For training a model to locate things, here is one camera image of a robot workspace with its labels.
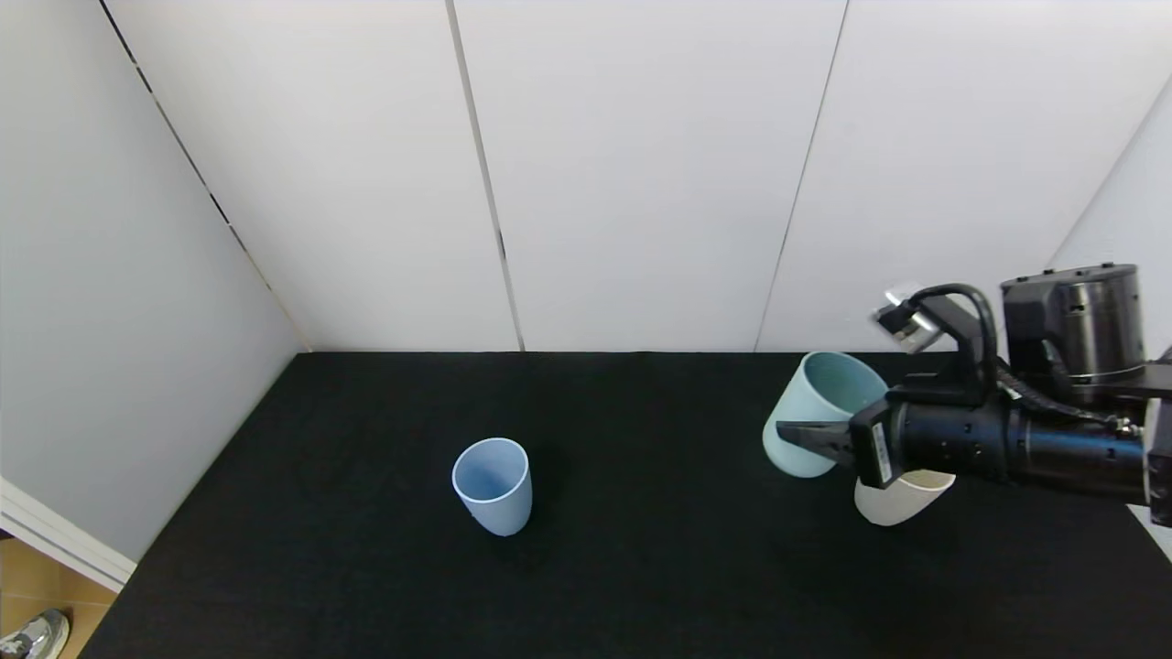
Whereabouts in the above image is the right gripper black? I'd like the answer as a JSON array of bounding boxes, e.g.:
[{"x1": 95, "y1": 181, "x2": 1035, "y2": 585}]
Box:
[{"x1": 776, "y1": 397, "x2": 1014, "y2": 491}]

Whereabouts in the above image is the teal plastic cup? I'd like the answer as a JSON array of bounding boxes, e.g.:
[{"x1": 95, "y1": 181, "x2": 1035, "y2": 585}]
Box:
[{"x1": 762, "y1": 351, "x2": 890, "y2": 480}]

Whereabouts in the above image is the beige plastic cup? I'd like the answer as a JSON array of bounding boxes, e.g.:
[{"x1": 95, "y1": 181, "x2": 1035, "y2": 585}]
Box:
[{"x1": 853, "y1": 469, "x2": 957, "y2": 527}]

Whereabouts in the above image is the light blue plastic cup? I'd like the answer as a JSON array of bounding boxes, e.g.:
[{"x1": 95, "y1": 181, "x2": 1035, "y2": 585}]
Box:
[{"x1": 451, "y1": 437, "x2": 534, "y2": 537}]

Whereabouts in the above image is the white panel base trim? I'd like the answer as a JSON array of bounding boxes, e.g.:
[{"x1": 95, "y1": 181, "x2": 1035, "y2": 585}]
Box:
[{"x1": 0, "y1": 471, "x2": 139, "y2": 594}]

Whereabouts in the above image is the grey sneaker shoe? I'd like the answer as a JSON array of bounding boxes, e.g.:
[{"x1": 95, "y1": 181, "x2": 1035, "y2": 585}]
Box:
[{"x1": 0, "y1": 610, "x2": 72, "y2": 659}]

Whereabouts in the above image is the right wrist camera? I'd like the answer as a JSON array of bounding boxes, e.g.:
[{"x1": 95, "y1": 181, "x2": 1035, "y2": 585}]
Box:
[{"x1": 873, "y1": 287, "x2": 982, "y2": 356}]

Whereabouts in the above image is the black camera cable white tag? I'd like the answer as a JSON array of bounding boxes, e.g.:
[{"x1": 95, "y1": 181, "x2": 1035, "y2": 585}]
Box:
[{"x1": 902, "y1": 283, "x2": 1001, "y2": 390}]

